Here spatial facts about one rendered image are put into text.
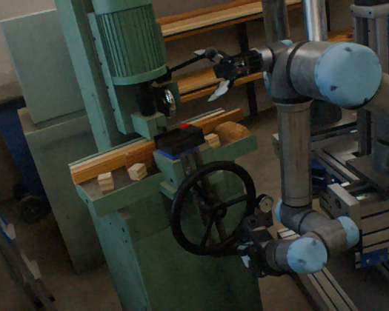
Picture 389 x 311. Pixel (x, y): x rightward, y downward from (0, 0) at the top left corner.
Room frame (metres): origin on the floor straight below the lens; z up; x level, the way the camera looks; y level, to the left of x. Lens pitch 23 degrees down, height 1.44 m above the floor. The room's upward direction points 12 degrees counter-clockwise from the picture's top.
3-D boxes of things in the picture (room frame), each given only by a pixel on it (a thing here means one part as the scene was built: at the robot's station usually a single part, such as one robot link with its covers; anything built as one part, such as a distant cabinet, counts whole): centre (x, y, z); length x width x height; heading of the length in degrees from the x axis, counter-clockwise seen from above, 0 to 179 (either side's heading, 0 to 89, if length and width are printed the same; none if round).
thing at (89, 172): (1.38, 0.09, 0.92); 0.67 x 0.02 x 0.04; 116
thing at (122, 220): (1.48, 0.17, 0.76); 0.57 x 0.45 x 0.09; 26
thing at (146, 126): (1.39, 0.12, 0.99); 0.14 x 0.07 x 0.09; 26
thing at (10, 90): (3.05, 1.14, 0.48); 0.64 x 0.54 x 0.97; 113
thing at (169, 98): (1.54, 0.06, 1.02); 0.12 x 0.03 x 0.12; 26
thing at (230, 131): (1.40, -0.15, 0.92); 0.14 x 0.09 x 0.04; 26
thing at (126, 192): (1.28, 0.07, 0.87); 0.61 x 0.30 x 0.06; 116
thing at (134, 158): (1.28, 0.10, 0.93); 0.24 x 0.01 x 0.06; 116
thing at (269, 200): (1.29, -0.21, 0.65); 0.06 x 0.04 x 0.08; 116
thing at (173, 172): (1.20, 0.03, 0.92); 0.15 x 0.13 x 0.09; 116
